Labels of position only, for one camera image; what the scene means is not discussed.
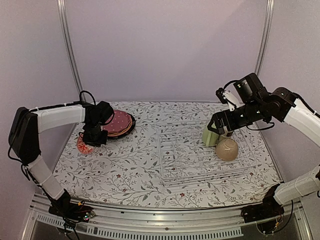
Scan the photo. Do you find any right aluminium frame post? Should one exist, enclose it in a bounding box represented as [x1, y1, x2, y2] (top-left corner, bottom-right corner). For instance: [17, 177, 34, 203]
[254, 0, 275, 76]

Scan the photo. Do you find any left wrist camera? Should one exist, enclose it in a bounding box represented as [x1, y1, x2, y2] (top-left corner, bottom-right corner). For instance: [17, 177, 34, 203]
[86, 101, 114, 125]

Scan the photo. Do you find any aluminium frame post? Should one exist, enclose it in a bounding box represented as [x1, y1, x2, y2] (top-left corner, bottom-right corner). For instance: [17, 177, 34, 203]
[56, 0, 84, 95]
[254, 0, 275, 76]

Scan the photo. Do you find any black rimmed white plate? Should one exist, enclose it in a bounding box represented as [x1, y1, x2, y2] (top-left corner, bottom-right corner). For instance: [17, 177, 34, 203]
[108, 113, 136, 140]

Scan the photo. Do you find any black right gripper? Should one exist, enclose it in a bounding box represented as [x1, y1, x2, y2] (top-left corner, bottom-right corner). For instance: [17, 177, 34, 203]
[208, 99, 265, 135]

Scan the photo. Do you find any white brown cup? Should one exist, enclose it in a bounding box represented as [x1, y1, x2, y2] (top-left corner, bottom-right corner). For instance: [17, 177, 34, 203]
[218, 131, 234, 142]

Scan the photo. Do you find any maroon polka dot plate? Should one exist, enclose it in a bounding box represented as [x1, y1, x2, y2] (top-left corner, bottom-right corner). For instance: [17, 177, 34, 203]
[101, 110, 132, 135]

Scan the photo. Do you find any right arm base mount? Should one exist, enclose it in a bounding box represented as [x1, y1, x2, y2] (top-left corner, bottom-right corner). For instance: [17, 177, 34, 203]
[240, 200, 285, 223]

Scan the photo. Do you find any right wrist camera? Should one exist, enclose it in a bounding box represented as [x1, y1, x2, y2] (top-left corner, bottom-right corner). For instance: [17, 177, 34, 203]
[215, 87, 240, 112]

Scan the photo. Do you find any floral tablecloth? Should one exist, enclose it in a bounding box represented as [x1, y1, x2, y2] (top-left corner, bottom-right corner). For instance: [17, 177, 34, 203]
[53, 102, 282, 209]

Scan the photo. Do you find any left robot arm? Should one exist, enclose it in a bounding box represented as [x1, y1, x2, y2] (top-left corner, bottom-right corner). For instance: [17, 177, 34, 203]
[8, 101, 114, 217]

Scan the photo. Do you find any red patterned white bowl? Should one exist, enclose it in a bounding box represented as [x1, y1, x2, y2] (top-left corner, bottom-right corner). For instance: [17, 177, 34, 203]
[76, 134, 95, 155]

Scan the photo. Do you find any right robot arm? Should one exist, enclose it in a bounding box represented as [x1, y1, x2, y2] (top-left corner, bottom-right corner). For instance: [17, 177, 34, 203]
[207, 83, 320, 218]

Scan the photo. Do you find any light green mug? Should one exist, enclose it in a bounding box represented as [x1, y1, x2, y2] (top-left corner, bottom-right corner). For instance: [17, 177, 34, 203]
[202, 125, 219, 147]

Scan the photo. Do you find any left aluminium frame post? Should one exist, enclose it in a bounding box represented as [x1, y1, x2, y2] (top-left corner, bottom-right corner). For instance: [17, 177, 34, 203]
[56, 0, 84, 95]

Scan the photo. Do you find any white wire dish rack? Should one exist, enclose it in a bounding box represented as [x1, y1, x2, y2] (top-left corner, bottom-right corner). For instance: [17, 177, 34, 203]
[155, 120, 257, 186]

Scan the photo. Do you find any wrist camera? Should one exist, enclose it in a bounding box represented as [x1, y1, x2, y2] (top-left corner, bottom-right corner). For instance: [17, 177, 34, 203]
[215, 87, 240, 112]
[86, 101, 114, 125]

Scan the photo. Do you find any yellow polka dot plate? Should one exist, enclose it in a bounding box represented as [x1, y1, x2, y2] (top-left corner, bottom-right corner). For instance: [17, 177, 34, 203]
[107, 121, 133, 137]

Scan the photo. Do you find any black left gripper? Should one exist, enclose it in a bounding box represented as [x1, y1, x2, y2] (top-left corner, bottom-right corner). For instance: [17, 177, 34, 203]
[82, 120, 108, 147]

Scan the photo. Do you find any aluminium front rail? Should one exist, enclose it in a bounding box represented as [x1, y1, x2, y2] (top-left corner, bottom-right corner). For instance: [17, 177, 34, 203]
[21, 193, 315, 240]

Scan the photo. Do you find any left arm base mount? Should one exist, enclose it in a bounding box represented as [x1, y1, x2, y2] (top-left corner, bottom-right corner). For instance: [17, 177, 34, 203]
[48, 199, 96, 223]

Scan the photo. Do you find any beige ceramic bowl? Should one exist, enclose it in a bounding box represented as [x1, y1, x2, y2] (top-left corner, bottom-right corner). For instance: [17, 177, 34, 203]
[215, 138, 239, 162]

